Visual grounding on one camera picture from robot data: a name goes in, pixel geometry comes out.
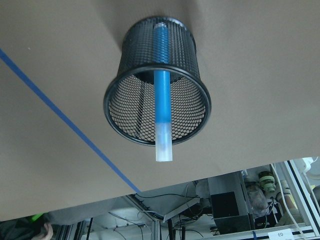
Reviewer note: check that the black box under table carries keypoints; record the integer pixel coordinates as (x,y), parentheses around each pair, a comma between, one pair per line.
(227,215)

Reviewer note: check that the blue highlighter pen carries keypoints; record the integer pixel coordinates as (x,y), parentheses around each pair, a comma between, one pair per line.
(162,95)

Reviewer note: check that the person's bare hand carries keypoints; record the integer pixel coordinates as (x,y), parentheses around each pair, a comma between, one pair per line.
(49,232)

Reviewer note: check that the seated person in black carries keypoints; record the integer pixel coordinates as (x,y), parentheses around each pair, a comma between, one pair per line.
(24,228)

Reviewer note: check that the green tape rolls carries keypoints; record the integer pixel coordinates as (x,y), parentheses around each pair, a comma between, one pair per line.
(267,181)

